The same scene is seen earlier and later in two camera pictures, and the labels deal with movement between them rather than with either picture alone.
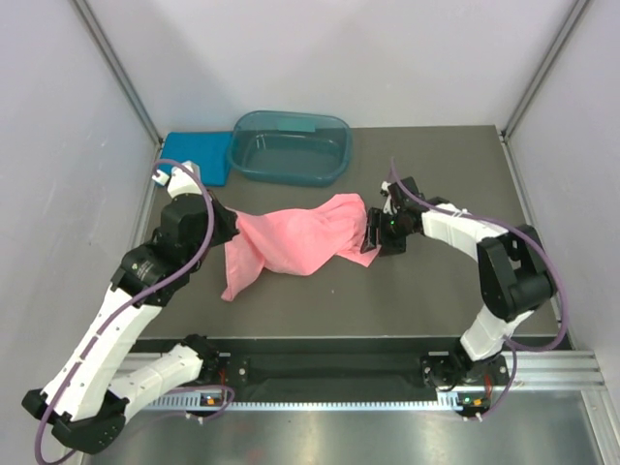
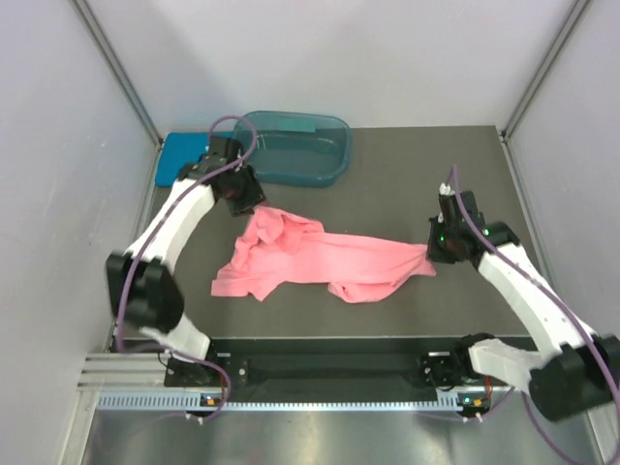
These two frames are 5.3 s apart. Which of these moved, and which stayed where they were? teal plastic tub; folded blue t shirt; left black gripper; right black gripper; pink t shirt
Moved: pink t shirt; left black gripper; right black gripper
Stayed: teal plastic tub; folded blue t shirt
